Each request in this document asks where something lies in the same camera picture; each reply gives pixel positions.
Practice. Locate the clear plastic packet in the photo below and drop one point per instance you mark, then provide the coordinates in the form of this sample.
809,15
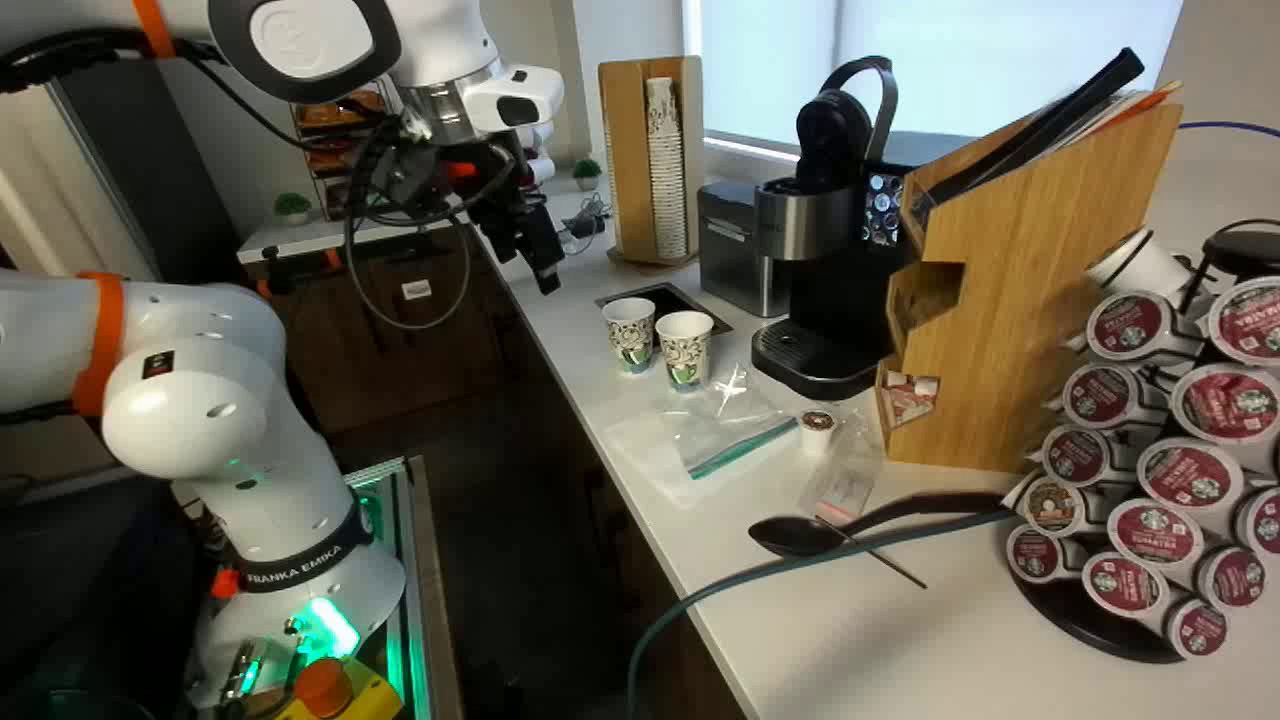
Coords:
844,474

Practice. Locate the wooden cupboard organizer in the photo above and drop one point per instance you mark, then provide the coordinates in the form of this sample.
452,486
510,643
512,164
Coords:
997,280

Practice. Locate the background snack shelf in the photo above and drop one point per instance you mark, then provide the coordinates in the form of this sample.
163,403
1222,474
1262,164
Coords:
335,132

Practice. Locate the black coffee machine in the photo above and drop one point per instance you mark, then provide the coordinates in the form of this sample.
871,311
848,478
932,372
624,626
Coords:
817,224

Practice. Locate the clear zip bag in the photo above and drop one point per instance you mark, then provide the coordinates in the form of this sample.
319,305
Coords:
723,424

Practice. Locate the black tongs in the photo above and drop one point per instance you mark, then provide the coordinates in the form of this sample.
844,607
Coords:
1039,132

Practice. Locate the coffee pod carousel rack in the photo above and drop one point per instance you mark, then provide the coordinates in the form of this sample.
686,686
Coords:
1144,522

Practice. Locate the single coffee pod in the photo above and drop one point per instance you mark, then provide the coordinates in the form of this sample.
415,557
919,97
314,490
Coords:
817,432

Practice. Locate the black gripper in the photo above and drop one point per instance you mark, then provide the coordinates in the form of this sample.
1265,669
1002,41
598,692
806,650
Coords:
517,224

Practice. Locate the left paper cup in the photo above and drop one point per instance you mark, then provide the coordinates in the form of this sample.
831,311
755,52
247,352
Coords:
629,328

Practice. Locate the paper cup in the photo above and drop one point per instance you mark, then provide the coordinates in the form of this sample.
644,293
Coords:
629,328
686,350

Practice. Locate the wooden cup dispenser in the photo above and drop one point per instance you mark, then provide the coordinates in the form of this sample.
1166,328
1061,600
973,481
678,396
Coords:
652,132

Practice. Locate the right paper cup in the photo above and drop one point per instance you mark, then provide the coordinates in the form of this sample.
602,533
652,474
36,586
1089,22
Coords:
686,350

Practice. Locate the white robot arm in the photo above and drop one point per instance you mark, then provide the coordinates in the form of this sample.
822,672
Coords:
184,383

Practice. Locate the dark wooden cabinet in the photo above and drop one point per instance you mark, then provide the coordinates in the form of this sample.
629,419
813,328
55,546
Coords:
415,324

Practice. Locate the black spoon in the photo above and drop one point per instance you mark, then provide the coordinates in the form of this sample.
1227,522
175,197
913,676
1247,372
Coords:
809,536

